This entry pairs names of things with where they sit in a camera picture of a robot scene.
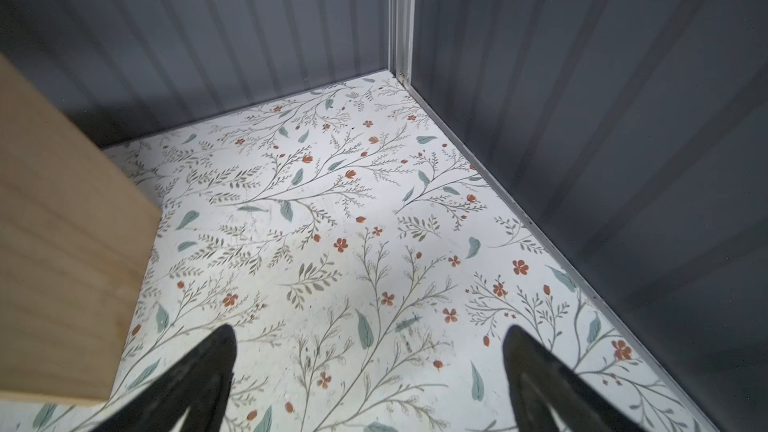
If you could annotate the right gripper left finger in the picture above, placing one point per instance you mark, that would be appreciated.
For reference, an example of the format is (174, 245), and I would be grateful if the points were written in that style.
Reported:
(193, 393)

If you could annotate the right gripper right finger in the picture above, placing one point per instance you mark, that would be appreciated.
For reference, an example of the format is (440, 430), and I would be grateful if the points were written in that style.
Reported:
(541, 386)

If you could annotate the wooden two-tier shelf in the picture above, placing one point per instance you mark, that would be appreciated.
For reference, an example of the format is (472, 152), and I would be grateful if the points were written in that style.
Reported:
(76, 236)

